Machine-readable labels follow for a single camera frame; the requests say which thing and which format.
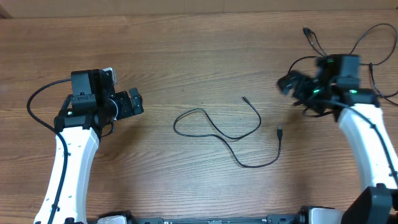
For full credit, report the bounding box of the short black USB cable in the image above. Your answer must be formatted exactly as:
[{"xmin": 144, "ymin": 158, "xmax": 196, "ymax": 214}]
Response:
[{"xmin": 302, "ymin": 23, "xmax": 398, "ymax": 67}]

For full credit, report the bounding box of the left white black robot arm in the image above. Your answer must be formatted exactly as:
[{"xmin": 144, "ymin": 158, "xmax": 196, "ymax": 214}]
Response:
[{"xmin": 34, "ymin": 67, "xmax": 144, "ymax": 223}]

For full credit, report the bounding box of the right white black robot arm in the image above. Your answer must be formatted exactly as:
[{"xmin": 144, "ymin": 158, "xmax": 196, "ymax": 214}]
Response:
[{"xmin": 277, "ymin": 54, "xmax": 397, "ymax": 223}]

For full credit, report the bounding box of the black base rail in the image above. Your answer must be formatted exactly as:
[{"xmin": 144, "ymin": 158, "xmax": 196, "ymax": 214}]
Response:
[{"xmin": 133, "ymin": 214, "xmax": 305, "ymax": 224}]

